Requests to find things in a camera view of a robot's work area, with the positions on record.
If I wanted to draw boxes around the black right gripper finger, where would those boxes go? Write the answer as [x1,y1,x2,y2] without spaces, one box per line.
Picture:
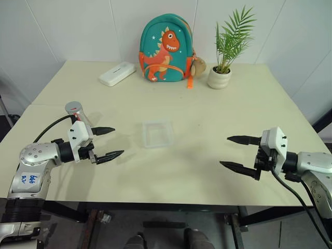
[227,135,262,146]
[219,160,260,180]

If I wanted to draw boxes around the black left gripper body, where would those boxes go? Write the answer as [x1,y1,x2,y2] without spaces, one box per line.
[78,140,99,165]

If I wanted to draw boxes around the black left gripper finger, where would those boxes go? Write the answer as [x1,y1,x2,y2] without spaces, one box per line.
[92,127,115,136]
[94,149,125,164]

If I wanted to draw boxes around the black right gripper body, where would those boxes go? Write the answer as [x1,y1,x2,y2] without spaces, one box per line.
[253,146,278,181]

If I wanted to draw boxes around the small bottle with red label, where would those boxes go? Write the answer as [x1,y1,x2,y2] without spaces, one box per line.
[64,101,93,130]

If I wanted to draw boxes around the clear plastic rectangular container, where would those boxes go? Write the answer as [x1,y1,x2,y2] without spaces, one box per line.
[141,118,174,149]

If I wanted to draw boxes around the white rectangular case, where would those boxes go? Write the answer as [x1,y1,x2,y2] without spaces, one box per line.
[98,62,136,87]

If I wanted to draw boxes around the white ribbed plant pot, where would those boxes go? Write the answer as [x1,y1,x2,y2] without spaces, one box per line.
[207,66,232,90]

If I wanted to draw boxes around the dark rounded robot foot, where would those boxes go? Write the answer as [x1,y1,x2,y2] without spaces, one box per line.
[183,227,216,249]
[124,232,146,249]

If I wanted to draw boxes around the teal dinosaur backpack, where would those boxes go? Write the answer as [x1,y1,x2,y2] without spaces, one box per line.
[139,18,198,90]

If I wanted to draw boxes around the green palm plant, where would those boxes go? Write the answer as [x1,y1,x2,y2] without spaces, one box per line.
[215,5,257,74]

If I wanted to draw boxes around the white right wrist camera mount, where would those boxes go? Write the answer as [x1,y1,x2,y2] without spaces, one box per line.
[260,126,288,176]

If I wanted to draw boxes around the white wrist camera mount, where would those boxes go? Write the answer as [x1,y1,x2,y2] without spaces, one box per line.
[260,126,288,176]
[67,120,94,163]

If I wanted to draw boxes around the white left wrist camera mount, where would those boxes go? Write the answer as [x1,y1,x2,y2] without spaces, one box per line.
[67,120,94,163]

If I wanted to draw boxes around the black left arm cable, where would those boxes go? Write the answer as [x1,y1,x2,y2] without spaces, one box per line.
[33,115,78,144]

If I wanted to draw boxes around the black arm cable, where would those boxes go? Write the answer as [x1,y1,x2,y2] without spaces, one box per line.
[33,115,78,144]
[269,168,332,248]

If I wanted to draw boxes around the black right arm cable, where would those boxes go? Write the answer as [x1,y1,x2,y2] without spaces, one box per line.
[269,168,332,248]

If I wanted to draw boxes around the black metal table frame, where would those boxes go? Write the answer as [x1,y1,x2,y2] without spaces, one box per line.
[0,94,332,249]

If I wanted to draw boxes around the beige plush keychain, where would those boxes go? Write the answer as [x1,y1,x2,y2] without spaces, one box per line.
[191,57,207,77]

